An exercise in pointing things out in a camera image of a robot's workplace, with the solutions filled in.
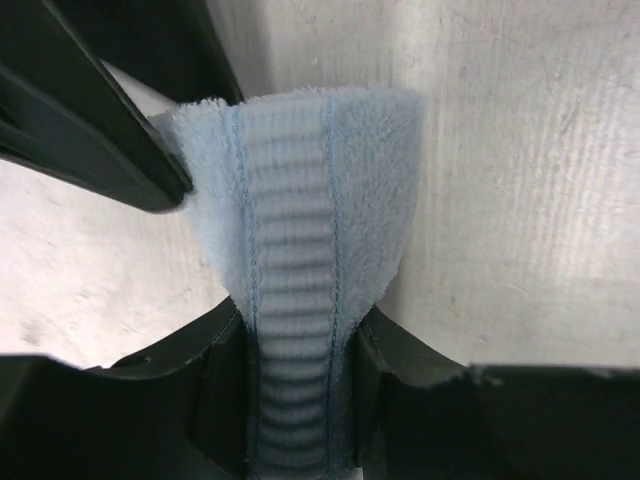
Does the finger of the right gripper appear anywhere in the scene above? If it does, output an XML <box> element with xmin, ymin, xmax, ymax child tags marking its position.
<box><xmin>59</xmin><ymin>0</ymin><xmax>243</xmax><ymax>104</ymax></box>
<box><xmin>1</xmin><ymin>1</ymin><xmax>192</xmax><ymax>213</ymax></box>

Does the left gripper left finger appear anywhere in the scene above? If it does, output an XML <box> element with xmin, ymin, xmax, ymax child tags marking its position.
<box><xmin>1</xmin><ymin>300</ymin><xmax>248</xmax><ymax>479</ymax></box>

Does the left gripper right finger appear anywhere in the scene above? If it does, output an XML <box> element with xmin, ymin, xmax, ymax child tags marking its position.
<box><xmin>353</xmin><ymin>309</ymin><xmax>639</xmax><ymax>479</ymax></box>

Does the light blue towel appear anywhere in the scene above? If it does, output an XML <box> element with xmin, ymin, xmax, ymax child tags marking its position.
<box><xmin>156</xmin><ymin>87</ymin><xmax>424</xmax><ymax>479</ymax></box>

